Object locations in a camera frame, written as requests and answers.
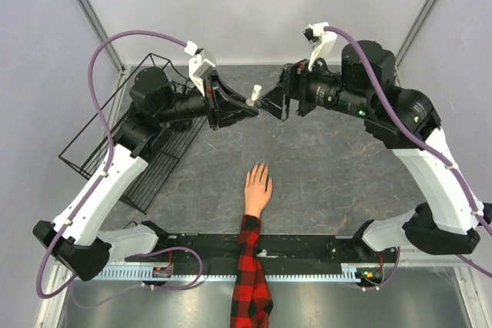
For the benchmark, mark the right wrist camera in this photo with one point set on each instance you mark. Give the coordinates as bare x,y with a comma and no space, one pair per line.
321,41

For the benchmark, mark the aluminium corner post left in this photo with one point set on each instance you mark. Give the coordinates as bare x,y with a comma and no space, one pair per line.
90,13

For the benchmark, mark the aluminium slotted rail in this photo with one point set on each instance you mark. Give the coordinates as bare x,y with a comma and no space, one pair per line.
238,271

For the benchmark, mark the mannequin hand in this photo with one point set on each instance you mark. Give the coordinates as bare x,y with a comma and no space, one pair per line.
258,189

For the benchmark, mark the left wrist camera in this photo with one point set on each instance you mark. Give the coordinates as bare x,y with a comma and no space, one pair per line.
200,65

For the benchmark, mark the white nail polish cap brush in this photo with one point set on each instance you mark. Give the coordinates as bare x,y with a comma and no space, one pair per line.
256,92

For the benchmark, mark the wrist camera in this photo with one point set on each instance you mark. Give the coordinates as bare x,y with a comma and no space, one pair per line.
321,41
200,65

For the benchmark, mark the aluminium corner post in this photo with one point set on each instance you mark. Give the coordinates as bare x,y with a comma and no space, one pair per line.
415,29
90,13

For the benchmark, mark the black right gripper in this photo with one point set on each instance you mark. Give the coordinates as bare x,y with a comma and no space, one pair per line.
294,83

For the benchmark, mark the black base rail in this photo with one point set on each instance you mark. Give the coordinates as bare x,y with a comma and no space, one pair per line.
285,258

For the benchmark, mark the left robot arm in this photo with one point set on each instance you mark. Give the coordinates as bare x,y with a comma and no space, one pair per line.
158,107

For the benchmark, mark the aluminium corner post right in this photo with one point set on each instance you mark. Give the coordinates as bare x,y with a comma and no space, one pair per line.
415,29

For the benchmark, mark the red plaid sleeve forearm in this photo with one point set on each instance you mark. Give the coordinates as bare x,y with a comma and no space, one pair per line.
252,302

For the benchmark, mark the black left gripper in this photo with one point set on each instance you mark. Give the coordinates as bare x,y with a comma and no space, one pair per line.
223,107

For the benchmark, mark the black wire basket rack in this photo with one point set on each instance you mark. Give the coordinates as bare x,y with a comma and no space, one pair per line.
144,189

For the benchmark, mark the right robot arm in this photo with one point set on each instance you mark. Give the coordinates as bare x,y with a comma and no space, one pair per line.
445,223

